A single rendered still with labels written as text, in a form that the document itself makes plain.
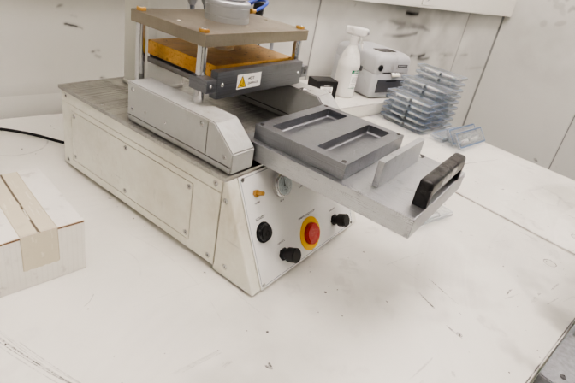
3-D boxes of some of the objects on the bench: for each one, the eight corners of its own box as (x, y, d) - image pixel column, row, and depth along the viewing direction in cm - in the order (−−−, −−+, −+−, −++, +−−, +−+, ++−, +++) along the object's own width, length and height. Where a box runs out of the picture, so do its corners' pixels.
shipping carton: (-39, 230, 71) (-48, 181, 67) (49, 210, 79) (45, 166, 75) (-11, 302, 59) (-21, 248, 55) (87, 269, 68) (85, 221, 64)
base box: (65, 165, 94) (61, 88, 87) (197, 131, 123) (202, 70, 115) (251, 298, 68) (268, 205, 61) (363, 215, 97) (383, 145, 89)
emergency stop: (303, 247, 79) (299, 226, 79) (315, 238, 83) (311, 218, 82) (310, 248, 78) (306, 226, 78) (322, 239, 82) (318, 219, 81)
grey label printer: (328, 79, 181) (336, 38, 174) (361, 79, 193) (371, 39, 186) (370, 100, 164) (382, 55, 157) (404, 97, 176) (417, 55, 169)
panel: (260, 291, 70) (236, 178, 66) (352, 223, 92) (338, 136, 89) (269, 292, 68) (246, 178, 65) (360, 223, 91) (346, 136, 88)
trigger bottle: (328, 94, 162) (344, 25, 151) (334, 89, 169) (349, 23, 158) (351, 100, 160) (368, 30, 149) (356, 95, 167) (372, 28, 156)
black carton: (305, 94, 157) (309, 75, 154) (326, 94, 161) (329, 76, 158) (313, 99, 153) (317, 80, 150) (334, 100, 157) (339, 81, 154)
